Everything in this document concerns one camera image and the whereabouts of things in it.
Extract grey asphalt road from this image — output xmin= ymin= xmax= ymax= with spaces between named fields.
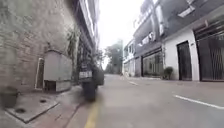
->
xmin=66 ymin=73 xmax=224 ymax=128

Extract dark grey building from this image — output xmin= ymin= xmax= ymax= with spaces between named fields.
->
xmin=132 ymin=0 xmax=166 ymax=79

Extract trees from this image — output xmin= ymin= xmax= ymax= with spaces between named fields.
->
xmin=95 ymin=41 xmax=125 ymax=75

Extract building with balconies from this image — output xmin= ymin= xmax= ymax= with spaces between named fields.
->
xmin=68 ymin=0 xmax=101 ymax=81

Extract brick wall building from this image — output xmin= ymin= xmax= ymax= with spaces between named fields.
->
xmin=0 ymin=0 xmax=80 ymax=93

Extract potted bush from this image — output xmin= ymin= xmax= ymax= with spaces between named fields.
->
xmin=162 ymin=66 xmax=175 ymax=81

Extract white building with dark gates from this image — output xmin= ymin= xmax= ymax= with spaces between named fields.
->
xmin=162 ymin=0 xmax=224 ymax=83

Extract green climbing plant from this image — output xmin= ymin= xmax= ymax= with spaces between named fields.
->
xmin=65 ymin=29 xmax=82 ymax=63

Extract parked dark motorcycle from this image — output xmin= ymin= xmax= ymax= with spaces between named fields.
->
xmin=77 ymin=61 xmax=106 ymax=103

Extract white cabinet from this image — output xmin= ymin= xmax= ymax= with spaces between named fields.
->
xmin=42 ymin=49 xmax=74 ymax=93

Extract dark plant pot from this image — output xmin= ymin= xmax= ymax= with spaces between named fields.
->
xmin=0 ymin=86 xmax=20 ymax=109

